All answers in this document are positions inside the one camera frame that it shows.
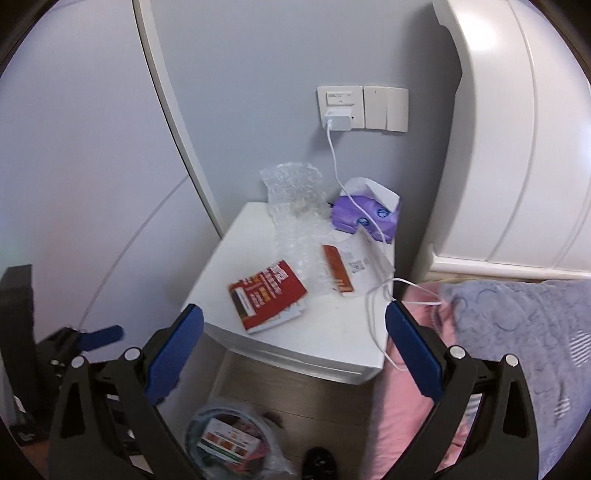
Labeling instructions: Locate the white wardrobe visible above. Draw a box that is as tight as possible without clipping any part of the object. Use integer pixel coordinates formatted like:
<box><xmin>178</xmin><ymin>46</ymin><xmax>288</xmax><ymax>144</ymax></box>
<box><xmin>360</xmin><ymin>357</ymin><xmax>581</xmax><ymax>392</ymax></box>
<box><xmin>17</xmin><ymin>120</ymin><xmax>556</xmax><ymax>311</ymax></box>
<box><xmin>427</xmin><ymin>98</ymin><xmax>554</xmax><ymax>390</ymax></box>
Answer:
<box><xmin>0</xmin><ymin>0</ymin><xmax>223</xmax><ymax>352</ymax></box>

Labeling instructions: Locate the red booklet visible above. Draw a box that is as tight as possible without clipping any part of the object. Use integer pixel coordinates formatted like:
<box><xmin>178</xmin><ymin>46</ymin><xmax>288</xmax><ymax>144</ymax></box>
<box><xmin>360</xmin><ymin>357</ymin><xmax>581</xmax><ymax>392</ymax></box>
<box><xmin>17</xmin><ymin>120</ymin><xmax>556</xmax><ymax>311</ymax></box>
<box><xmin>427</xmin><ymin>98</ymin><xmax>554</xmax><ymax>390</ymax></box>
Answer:
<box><xmin>226</xmin><ymin>259</ymin><xmax>309</xmax><ymax>334</ymax></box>

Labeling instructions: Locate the grey-purple heart print quilt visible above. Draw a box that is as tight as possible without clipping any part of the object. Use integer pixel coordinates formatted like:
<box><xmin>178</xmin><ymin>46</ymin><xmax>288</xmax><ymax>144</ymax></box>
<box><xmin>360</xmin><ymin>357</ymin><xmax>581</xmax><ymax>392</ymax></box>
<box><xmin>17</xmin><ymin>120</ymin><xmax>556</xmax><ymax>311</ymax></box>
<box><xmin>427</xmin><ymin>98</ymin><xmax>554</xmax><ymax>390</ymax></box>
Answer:
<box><xmin>436</xmin><ymin>279</ymin><xmax>591</xmax><ymax>480</ymax></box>

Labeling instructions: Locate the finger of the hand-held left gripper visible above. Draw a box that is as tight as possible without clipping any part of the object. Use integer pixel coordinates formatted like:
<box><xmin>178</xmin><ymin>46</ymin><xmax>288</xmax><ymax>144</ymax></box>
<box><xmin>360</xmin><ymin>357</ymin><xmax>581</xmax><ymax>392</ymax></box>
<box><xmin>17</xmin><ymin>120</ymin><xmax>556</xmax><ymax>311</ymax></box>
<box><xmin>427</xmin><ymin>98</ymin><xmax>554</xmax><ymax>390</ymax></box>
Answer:
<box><xmin>37</xmin><ymin>325</ymin><xmax>124</xmax><ymax>366</ymax></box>

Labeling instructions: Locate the white mailer with orange edge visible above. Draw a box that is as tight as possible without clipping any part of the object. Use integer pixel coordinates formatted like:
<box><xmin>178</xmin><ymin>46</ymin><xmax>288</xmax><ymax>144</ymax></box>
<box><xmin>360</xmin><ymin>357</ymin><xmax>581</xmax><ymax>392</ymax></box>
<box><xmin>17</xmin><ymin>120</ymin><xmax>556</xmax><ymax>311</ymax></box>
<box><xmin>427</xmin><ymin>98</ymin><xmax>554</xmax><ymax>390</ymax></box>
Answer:
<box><xmin>322</xmin><ymin>229</ymin><xmax>397</xmax><ymax>298</ymax></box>

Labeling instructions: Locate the grey trash bin with bag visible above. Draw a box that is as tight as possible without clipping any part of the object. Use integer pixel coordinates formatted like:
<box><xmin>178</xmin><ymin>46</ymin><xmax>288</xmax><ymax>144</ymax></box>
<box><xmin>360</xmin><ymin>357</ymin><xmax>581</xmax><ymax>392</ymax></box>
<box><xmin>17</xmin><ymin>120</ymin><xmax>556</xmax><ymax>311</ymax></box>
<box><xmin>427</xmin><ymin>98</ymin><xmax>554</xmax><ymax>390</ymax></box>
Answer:
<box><xmin>185</xmin><ymin>405</ymin><xmax>298</xmax><ymax>480</ymax></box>

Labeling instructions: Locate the white nightstand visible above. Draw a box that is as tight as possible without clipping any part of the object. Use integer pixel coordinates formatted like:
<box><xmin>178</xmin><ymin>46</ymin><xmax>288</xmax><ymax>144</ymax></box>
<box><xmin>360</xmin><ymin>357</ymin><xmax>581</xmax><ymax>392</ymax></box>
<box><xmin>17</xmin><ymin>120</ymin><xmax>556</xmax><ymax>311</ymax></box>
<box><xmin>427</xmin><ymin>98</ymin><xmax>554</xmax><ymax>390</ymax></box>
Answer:
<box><xmin>180</xmin><ymin>202</ymin><xmax>398</xmax><ymax>386</ymax></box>

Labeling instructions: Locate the purple tissue pack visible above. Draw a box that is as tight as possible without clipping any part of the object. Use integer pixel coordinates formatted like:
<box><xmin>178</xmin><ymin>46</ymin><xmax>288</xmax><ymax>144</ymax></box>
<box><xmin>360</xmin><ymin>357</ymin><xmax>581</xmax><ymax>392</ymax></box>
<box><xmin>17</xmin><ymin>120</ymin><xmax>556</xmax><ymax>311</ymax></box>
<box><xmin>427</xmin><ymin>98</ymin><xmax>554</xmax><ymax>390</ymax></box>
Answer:
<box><xmin>330</xmin><ymin>176</ymin><xmax>402</xmax><ymax>245</ymax></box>

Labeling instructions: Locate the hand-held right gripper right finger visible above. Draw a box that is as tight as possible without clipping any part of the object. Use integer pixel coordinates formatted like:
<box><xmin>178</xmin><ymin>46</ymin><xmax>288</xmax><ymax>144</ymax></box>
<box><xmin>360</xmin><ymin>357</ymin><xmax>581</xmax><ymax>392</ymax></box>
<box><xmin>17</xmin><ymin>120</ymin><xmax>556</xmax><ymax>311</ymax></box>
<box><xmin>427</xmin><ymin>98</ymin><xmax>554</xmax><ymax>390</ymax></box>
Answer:
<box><xmin>385</xmin><ymin>300</ymin><xmax>541</xmax><ymax>480</ymax></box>

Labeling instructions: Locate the white wall switch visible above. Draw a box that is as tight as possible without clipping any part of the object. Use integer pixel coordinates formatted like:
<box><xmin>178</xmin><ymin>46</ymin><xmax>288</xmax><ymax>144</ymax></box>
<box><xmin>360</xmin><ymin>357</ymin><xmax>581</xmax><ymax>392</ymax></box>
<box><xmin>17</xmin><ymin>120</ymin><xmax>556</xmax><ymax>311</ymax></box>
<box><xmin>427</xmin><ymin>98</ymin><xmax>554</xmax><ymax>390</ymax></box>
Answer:
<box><xmin>363</xmin><ymin>84</ymin><xmax>410</xmax><ymax>133</ymax></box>

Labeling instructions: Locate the white charger plug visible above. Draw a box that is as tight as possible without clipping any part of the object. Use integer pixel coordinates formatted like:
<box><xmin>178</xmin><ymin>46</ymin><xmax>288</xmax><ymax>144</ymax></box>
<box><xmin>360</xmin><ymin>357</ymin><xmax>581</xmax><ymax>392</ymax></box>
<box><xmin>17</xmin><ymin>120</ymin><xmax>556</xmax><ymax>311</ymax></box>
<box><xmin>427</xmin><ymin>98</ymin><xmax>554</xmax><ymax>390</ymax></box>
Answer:
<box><xmin>322</xmin><ymin>107</ymin><xmax>353</xmax><ymax>132</ymax></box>

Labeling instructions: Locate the clear bubble wrap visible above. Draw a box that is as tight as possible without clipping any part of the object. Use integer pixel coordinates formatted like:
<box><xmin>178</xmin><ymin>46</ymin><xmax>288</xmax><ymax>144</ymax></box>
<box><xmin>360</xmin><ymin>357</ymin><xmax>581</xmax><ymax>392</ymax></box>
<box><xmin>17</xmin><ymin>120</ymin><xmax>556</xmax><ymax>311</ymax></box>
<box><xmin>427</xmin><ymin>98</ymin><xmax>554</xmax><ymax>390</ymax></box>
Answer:
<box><xmin>259</xmin><ymin>161</ymin><xmax>324</xmax><ymax>287</ymax></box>

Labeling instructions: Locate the white bed headboard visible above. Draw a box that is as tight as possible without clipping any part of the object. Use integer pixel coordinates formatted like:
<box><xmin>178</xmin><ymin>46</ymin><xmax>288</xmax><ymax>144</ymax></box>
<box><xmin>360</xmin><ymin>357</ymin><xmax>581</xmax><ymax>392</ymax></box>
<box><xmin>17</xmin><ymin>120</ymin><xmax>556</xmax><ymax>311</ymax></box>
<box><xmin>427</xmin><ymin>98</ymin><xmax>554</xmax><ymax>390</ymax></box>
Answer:
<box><xmin>422</xmin><ymin>0</ymin><xmax>591</xmax><ymax>283</ymax></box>

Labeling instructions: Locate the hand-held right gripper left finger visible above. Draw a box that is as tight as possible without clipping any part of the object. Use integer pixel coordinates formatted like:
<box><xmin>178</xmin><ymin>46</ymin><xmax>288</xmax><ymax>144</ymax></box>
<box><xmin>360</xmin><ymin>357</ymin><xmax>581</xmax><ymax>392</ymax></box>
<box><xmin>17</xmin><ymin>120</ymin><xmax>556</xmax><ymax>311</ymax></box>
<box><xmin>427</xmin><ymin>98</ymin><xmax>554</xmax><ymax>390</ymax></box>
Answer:
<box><xmin>48</xmin><ymin>305</ymin><xmax>206</xmax><ymax>480</ymax></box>

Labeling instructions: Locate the white charging cable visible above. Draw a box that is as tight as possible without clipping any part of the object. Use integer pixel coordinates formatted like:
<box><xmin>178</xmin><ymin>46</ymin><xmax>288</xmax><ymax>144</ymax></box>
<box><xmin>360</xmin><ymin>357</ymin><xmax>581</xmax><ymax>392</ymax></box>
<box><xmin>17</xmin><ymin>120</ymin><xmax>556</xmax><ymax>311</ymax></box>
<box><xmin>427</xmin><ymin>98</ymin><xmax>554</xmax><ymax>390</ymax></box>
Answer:
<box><xmin>324</xmin><ymin>121</ymin><xmax>445</xmax><ymax>372</ymax></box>

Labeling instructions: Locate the person's black shoe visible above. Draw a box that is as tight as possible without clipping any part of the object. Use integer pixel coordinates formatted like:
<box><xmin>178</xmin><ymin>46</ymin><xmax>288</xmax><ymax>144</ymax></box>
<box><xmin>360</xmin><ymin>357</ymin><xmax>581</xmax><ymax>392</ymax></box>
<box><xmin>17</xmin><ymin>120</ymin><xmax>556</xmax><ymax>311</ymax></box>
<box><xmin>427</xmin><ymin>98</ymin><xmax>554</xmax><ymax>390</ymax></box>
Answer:
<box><xmin>302</xmin><ymin>447</ymin><xmax>338</xmax><ymax>480</ymax></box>

